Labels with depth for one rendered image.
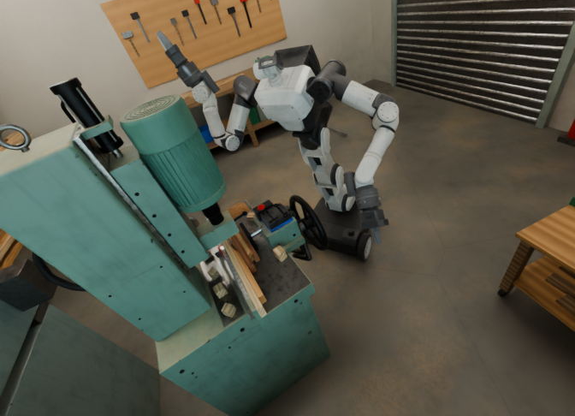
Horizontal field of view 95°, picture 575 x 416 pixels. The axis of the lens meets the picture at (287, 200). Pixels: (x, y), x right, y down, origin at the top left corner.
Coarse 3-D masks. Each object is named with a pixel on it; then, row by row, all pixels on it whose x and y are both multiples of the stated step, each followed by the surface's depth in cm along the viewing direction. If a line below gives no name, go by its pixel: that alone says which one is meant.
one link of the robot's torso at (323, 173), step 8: (320, 136) 146; (328, 136) 149; (328, 144) 151; (304, 152) 161; (312, 152) 159; (320, 152) 157; (328, 152) 155; (304, 160) 163; (312, 160) 166; (320, 160) 157; (328, 160) 164; (312, 168) 168; (320, 168) 170; (328, 168) 165; (336, 168) 171; (320, 176) 173; (328, 176) 170
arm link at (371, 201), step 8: (360, 200) 100; (368, 200) 98; (376, 200) 99; (360, 208) 100; (368, 208) 99; (376, 208) 101; (360, 216) 103; (368, 216) 100; (376, 216) 97; (360, 224) 103; (368, 224) 100; (376, 224) 96; (384, 224) 95
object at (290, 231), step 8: (256, 224) 110; (264, 224) 105; (288, 224) 102; (296, 224) 104; (264, 232) 102; (280, 232) 102; (288, 232) 104; (296, 232) 106; (272, 240) 102; (280, 240) 104; (288, 240) 106
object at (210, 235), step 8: (224, 216) 98; (208, 224) 97; (224, 224) 95; (232, 224) 96; (200, 232) 94; (208, 232) 93; (216, 232) 95; (224, 232) 96; (232, 232) 98; (200, 240) 93; (208, 240) 94; (216, 240) 96; (224, 240) 98; (208, 248) 96
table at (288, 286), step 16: (256, 240) 109; (304, 240) 108; (272, 256) 100; (288, 256) 98; (256, 272) 96; (272, 272) 94; (288, 272) 93; (272, 288) 89; (288, 288) 88; (304, 288) 87; (272, 304) 85; (288, 304) 86; (272, 320) 86
